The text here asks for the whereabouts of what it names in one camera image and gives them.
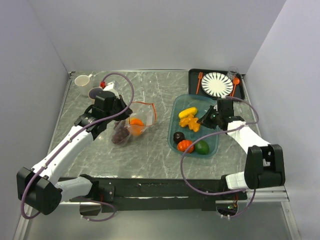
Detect orange dried fruit pieces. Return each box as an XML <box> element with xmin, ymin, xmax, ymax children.
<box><xmin>179</xmin><ymin>115</ymin><xmax>201</xmax><ymax>133</ymax></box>

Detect yellow corn cob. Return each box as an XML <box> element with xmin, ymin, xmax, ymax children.
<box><xmin>178</xmin><ymin>107</ymin><xmax>198</xmax><ymax>119</ymax></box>

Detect green avocado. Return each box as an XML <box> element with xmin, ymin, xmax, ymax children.
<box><xmin>194</xmin><ymin>140</ymin><xmax>210</xmax><ymax>155</ymax></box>

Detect red grape bunch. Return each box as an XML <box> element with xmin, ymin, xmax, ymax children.
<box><xmin>111</xmin><ymin>120</ymin><xmax>130</xmax><ymax>146</ymax></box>

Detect orange tangerine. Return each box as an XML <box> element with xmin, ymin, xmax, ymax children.
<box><xmin>129</xmin><ymin>118</ymin><xmax>145</xmax><ymax>136</ymax></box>

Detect small orange pumpkin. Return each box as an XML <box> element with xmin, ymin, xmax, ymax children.
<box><xmin>177</xmin><ymin>139</ymin><xmax>195</xmax><ymax>154</ymax></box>

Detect clear zip top bag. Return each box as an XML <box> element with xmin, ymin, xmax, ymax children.
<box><xmin>111</xmin><ymin>101</ymin><xmax>157</xmax><ymax>147</ymax></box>

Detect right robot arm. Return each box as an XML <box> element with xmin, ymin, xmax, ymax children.
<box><xmin>197</xmin><ymin>96</ymin><xmax>286</xmax><ymax>199</ymax></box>

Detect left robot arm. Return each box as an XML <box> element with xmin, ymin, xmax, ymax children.
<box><xmin>16</xmin><ymin>91</ymin><xmax>132</xmax><ymax>215</ymax></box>

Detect teal transparent food tray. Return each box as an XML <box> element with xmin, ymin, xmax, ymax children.
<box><xmin>167</xmin><ymin>94</ymin><xmax>220</xmax><ymax>154</ymax></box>

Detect beige mug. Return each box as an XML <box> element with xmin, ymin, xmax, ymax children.
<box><xmin>88</xmin><ymin>86</ymin><xmax>103</xmax><ymax>101</ymax></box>

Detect white striped plate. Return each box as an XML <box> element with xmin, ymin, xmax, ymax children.
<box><xmin>201</xmin><ymin>72</ymin><xmax>234</xmax><ymax>98</ymax></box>

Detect black serving tray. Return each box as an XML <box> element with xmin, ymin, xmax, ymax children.
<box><xmin>188</xmin><ymin>68</ymin><xmax>246</xmax><ymax>100</ymax></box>

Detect orange plastic spoon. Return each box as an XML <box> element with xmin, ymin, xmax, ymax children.
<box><xmin>229</xmin><ymin>77</ymin><xmax>240</xmax><ymax>97</ymax></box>

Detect white mug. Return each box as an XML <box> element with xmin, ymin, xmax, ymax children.
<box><xmin>74</xmin><ymin>74</ymin><xmax>93</xmax><ymax>97</ymax></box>

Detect clear drinking glass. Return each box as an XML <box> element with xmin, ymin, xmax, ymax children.
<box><xmin>226</xmin><ymin>66</ymin><xmax>238</xmax><ymax>81</ymax></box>

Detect orange plastic fork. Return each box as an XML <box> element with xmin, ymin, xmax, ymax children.
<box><xmin>196</xmin><ymin>72</ymin><xmax>203</xmax><ymax>94</ymax></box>

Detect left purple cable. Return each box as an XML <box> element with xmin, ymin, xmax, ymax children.
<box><xmin>20</xmin><ymin>72</ymin><xmax>135</xmax><ymax>223</ymax></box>

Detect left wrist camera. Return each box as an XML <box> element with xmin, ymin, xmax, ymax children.
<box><xmin>102</xmin><ymin>81</ymin><xmax>118</xmax><ymax>95</ymax></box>

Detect black base frame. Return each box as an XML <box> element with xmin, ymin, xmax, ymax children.
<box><xmin>83</xmin><ymin>174</ymin><xmax>248</xmax><ymax>213</ymax></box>

